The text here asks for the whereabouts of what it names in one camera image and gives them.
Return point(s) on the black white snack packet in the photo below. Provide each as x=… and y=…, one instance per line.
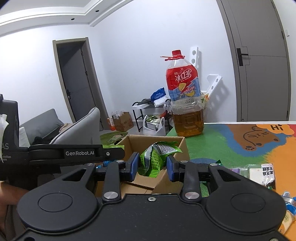
x=262, y=174

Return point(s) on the purple long snack packet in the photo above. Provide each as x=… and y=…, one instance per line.
x=240, y=170

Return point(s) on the small green candy packet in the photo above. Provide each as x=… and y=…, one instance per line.
x=216, y=163

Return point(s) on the black shoe rack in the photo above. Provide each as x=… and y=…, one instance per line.
x=139, y=111

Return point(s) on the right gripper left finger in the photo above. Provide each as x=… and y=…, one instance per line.
x=117, y=172

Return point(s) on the blue white bag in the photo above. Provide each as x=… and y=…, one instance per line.
x=159, y=97

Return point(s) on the yellow biscuit packet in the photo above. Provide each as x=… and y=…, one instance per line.
x=288, y=220

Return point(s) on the small brown cardboard box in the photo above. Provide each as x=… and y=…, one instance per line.
x=122, y=121

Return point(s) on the grey sofa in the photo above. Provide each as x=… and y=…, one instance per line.
x=44, y=125

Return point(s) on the large iced tea bottle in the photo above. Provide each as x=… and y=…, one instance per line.
x=186, y=98

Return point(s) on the person's left hand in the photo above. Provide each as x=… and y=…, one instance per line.
x=9, y=195

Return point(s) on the grey chair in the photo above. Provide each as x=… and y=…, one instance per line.
x=83, y=132

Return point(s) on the white plastic bag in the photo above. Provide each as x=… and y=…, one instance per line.
x=153, y=125

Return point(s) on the green snack packet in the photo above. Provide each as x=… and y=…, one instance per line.
x=153, y=159

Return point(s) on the white pillow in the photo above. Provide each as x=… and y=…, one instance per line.
x=23, y=138

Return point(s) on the grey door with handle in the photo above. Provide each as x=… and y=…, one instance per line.
x=260, y=60

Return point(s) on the white perforated rack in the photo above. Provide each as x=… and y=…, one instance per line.
x=213, y=79

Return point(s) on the dark grey left door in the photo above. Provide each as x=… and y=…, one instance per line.
x=78, y=79

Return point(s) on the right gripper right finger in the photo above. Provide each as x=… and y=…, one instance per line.
x=187, y=173

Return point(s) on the blue wafer packet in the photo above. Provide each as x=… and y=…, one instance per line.
x=290, y=202

